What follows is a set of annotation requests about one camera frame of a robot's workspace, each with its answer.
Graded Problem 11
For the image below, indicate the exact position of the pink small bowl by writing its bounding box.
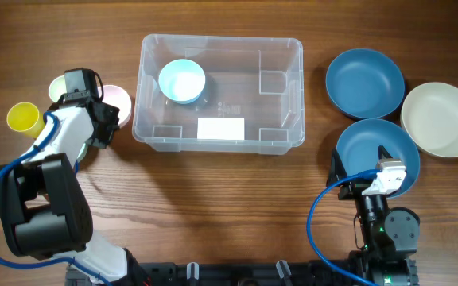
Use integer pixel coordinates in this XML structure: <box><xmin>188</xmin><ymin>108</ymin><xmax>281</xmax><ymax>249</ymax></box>
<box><xmin>98</xmin><ymin>85</ymin><xmax>132</xmax><ymax>128</ymax></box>

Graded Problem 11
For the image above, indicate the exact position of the light blue small bowl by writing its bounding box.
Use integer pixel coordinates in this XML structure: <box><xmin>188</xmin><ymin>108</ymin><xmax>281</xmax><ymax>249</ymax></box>
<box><xmin>158</xmin><ymin>59</ymin><xmax>206</xmax><ymax>104</ymax></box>

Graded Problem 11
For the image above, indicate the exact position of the mint green small bowl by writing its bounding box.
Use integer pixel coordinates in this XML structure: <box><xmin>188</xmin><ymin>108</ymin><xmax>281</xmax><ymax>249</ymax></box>
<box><xmin>76</xmin><ymin>144</ymin><xmax>88</xmax><ymax>162</ymax></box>

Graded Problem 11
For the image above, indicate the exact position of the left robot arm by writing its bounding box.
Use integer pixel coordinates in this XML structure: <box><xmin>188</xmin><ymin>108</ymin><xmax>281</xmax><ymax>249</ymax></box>
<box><xmin>0</xmin><ymin>68</ymin><xmax>149</xmax><ymax>285</ymax></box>

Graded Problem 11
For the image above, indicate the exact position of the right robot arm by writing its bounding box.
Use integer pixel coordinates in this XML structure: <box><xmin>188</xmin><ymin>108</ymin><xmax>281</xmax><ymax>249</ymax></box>
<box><xmin>338</xmin><ymin>145</ymin><xmax>420</xmax><ymax>286</ymax></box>

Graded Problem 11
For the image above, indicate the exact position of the pale green cup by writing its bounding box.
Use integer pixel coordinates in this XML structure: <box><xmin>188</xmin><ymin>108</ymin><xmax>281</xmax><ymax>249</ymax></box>
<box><xmin>49</xmin><ymin>75</ymin><xmax>67</xmax><ymax>102</ymax></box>

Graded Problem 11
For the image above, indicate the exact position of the yellow cup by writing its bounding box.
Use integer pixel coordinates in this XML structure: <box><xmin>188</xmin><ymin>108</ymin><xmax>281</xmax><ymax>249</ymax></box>
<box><xmin>6</xmin><ymin>102</ymin><xmax>45</xmax><ymax>139</ymax></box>

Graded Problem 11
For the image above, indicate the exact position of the cream bowl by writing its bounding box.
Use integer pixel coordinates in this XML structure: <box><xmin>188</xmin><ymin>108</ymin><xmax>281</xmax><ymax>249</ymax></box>
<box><xmin>400</xmin><ymin>82</ymin><xmax>458</xmax><ymax>158</ymax></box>

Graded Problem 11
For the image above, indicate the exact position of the clear plastic storage bin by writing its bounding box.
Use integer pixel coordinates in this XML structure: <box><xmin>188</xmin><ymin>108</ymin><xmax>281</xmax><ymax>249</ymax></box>
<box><xmin>132</xmin><ymin>34</ymin><xmax>305</xmax><ymax>155</ymax></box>

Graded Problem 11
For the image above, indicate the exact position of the right blue cable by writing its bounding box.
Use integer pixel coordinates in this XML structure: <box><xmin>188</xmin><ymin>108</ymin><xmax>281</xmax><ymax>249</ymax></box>
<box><xmin>306</xmin><ymin>168</ymin><xmax>382</xmax><ymax>286</ymax></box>

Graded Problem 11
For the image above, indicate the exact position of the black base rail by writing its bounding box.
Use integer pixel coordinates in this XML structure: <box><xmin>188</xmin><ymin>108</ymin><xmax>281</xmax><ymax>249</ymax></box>
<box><xmin>64</xmin><ymin>260</ymin><xmax>420</xmax><ymax>286</ymax></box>

